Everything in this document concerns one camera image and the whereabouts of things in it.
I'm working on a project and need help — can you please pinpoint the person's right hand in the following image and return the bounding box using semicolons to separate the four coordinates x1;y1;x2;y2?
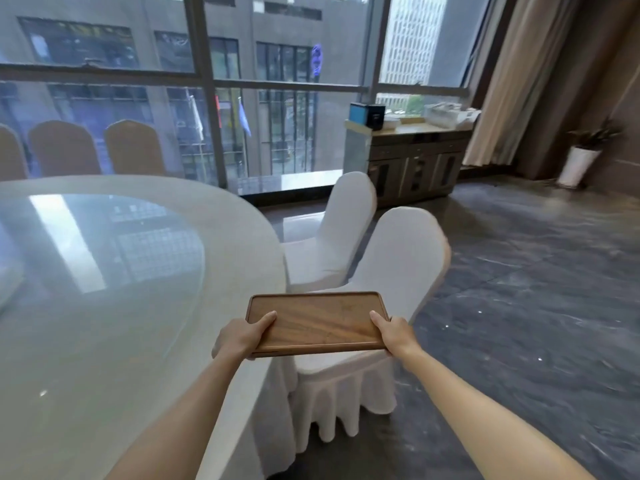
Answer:
369;310;423;361

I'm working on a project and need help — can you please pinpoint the person's left hand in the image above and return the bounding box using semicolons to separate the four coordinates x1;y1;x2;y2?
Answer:
211;310;279;362

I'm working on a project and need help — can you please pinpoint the brown wooden tray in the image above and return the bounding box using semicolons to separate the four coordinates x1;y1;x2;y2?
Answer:
245;291;391;358

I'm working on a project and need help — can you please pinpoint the person's left forearm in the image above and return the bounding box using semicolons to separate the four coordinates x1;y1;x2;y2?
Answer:
105;352;273;480

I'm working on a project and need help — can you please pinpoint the person's right forearm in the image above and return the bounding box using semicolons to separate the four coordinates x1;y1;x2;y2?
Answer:
399;344;596;480

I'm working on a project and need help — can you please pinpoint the white covered chair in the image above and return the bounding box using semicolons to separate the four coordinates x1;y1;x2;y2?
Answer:
281;171;379;295
289;206;453;455

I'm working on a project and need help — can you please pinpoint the round white table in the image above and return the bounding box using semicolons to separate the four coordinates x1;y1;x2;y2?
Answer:
0;174;299;480

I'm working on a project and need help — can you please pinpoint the round glass turntable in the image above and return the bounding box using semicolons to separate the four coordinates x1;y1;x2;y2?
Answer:
0;193;207;445

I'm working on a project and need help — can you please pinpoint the dark wooden sideboard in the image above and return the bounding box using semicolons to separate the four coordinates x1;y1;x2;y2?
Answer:
367;122;473;205

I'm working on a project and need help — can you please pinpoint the tan covered chair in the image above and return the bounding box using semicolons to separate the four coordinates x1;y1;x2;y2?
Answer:
103;118;167;177
27;119;103;178
0;123;29;183

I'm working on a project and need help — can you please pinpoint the blue and black box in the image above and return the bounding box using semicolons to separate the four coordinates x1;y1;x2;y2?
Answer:
349;102;387;131

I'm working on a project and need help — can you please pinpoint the white basket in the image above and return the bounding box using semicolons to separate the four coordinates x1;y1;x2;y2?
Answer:
423;102;482;129

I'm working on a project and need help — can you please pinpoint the white plant pot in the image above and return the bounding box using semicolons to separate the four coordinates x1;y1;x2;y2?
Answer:
556;146;603;189

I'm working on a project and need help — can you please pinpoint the large glass window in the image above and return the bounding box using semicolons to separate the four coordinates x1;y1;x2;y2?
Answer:
0;0;501;195

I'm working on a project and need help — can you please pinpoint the green potted plant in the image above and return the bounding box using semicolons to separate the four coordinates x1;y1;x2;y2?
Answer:
567;117;626;151

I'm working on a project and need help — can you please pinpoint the beige curtain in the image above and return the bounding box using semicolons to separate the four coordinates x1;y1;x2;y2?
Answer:
462;0;583;168

